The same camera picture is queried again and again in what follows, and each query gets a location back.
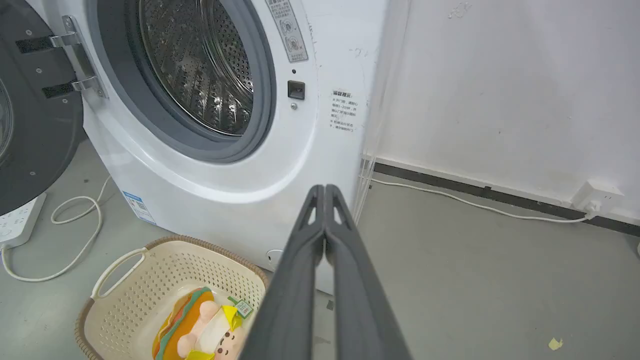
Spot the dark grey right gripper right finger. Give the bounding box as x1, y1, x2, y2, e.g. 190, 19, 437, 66
323, 184, 412, 360

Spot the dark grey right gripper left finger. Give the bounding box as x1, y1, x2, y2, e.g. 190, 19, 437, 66
239, 184, 326, 360

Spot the white front-load washing machine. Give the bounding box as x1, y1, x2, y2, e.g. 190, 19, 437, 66
26, 0, 412, 296

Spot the dark grey washing machine door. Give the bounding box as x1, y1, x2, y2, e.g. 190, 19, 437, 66
0, 0, 88, 217

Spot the hamburger plush doll toy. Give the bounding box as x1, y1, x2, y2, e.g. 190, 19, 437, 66
152, 286, 255, 360

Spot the cream perforated laundry basket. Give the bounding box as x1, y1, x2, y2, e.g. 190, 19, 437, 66
74, 235, 271, 360

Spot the white power strip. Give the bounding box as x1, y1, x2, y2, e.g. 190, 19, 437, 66
0, 192, 47, 250

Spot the white cable along wall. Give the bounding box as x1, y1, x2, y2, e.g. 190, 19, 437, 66
369, 178, 601, 224

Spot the white power strip cable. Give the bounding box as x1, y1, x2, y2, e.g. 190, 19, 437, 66
0, 175, 113, 283

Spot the white wall socket box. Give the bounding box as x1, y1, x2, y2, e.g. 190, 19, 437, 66
570, 180, 625, 215

